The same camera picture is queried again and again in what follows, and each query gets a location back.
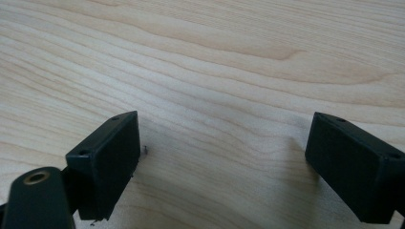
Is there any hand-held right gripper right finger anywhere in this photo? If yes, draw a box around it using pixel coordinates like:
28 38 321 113
304 111 405 225

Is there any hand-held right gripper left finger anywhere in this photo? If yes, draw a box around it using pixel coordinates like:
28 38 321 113
65 110 141 221

